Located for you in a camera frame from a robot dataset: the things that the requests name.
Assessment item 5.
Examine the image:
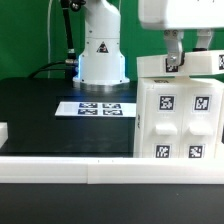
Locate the white thin cable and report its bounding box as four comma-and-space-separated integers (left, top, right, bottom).
47, 0, 54, 80

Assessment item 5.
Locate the white U-shaped fence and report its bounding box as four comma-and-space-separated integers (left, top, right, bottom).
0, 121, 224, 185

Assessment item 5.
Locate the white cabinet body box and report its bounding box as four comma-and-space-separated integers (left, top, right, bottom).
133, 78, 224, 159

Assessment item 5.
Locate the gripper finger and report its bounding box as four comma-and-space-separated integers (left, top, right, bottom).
193, 29, 214, 52
164, 30, 185, 66

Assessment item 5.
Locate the white door panel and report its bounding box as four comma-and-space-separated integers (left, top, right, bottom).
143, 83, 183, 159
179, 82, 223, 159

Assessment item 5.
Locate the white marker base sheet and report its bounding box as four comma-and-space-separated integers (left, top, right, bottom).
55, 102, 136, 118

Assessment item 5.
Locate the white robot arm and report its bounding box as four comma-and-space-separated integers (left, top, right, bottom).
73, 0, 224, 91

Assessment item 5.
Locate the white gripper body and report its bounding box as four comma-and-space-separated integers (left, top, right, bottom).
138, 0, 224, 30

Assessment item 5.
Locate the white cabinet top block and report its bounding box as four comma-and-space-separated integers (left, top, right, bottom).
137, 50, 224, 78

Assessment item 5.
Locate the black cable bundle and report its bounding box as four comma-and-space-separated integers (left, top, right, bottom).
27, 0, 87, 80

